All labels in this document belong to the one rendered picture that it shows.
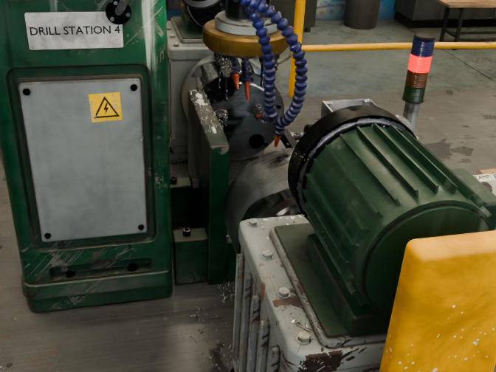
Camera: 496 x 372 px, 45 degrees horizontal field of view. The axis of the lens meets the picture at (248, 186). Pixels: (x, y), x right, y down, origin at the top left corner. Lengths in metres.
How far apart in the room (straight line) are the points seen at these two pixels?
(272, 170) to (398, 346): 0.52
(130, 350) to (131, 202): 0.29
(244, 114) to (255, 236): 0.71
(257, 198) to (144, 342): 0.39
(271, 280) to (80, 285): 0.57
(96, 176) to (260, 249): 0.40
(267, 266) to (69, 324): 0.58
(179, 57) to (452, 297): 1.24
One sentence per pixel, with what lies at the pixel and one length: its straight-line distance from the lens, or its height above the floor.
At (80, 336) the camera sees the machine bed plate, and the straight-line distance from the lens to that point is 1.27.
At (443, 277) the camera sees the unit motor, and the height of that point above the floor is 1.32.
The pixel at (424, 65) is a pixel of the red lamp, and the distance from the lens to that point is 1.78.
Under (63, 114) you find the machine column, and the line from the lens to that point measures 1.09.
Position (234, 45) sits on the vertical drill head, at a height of 1.32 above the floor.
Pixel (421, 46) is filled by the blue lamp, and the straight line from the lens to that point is 1.76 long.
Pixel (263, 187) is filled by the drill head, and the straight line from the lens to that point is 1.06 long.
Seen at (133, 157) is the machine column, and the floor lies 1.15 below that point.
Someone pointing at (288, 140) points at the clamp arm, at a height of 1.03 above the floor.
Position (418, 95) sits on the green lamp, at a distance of 1.81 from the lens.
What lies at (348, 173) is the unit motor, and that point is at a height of 1.34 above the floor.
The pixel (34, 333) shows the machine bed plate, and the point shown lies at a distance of 1.30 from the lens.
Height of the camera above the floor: 1.67
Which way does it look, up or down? 30 degrees down
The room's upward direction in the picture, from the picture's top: 3 degrees clockwise
